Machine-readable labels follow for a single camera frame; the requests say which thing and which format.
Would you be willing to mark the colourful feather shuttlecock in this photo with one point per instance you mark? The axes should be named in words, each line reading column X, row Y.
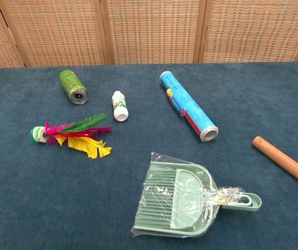
column 78, row 134

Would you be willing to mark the blue table cloth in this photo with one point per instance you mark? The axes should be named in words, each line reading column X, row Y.
column 60, row 198

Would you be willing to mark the small white plastic bottle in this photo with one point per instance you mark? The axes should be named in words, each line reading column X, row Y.
column 119, row 105

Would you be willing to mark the woven folding screen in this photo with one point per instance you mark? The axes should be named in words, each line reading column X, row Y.
column 148, row 31

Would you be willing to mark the green dustpan brush set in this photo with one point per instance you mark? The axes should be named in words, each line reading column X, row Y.
column 180, row 198

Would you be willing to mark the blue foil roll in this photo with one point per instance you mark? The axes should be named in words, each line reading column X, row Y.
column 187, row 106

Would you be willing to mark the wooden rolling pin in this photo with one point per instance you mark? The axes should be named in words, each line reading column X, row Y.
column 286, row 162

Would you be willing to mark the green drink can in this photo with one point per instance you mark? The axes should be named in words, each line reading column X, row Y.
column 72, row 86

